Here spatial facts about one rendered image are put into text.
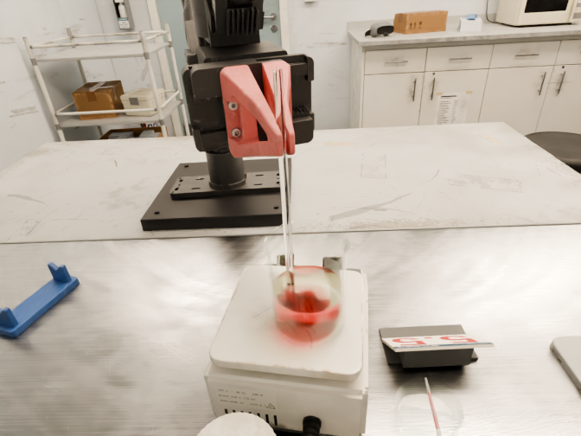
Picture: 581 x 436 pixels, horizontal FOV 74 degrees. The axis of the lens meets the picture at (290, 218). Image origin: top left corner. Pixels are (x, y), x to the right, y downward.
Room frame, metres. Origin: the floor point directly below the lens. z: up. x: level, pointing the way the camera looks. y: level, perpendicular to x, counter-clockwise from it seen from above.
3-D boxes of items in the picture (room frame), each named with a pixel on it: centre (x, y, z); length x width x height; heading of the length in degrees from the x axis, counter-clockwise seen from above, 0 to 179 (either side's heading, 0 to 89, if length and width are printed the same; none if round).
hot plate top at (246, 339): (0.25, 0.00, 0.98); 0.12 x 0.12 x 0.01; 79
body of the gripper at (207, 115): (0.34, 0.03, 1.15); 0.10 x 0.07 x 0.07; 106
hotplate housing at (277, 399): (0.27, 0.00, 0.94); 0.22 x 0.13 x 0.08; 169
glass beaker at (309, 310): (0.23, -0.01, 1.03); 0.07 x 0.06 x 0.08; 174
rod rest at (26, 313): (0.37, 0.32, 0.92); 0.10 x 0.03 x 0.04; 159
